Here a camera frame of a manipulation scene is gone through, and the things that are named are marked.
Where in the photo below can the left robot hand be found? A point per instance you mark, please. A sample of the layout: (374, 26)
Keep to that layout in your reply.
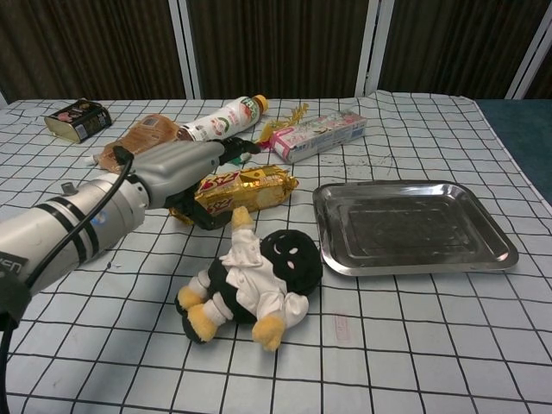
(181, 161)

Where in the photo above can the gold biscuit packet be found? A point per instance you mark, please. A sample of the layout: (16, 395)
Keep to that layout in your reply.
(259, 185)

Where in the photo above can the black plush doll white coat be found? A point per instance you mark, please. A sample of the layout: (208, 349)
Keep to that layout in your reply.
(293, 259)

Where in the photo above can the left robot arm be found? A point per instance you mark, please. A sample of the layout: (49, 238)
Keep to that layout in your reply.
(64, 224)

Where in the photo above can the brown spout pouch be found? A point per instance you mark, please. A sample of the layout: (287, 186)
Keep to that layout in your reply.
(146, 129)

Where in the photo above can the white drink bottle yellow cap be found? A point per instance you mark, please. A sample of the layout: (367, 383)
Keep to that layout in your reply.
(224, 121)

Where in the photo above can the black tin can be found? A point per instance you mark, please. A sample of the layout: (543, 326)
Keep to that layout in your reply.
(82, 121)

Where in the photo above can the pink floral box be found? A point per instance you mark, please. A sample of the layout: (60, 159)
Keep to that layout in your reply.
(319, 136)

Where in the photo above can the dark partition panel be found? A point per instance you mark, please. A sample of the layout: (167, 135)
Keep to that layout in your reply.
(280, 43)
(86, 43)
(544, 77)
(448, 43)

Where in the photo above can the rectangular steel tray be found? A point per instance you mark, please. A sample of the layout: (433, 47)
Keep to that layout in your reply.
(409, 224)

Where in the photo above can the white checked tablecloth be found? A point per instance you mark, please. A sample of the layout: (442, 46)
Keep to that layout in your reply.
(388, 345)

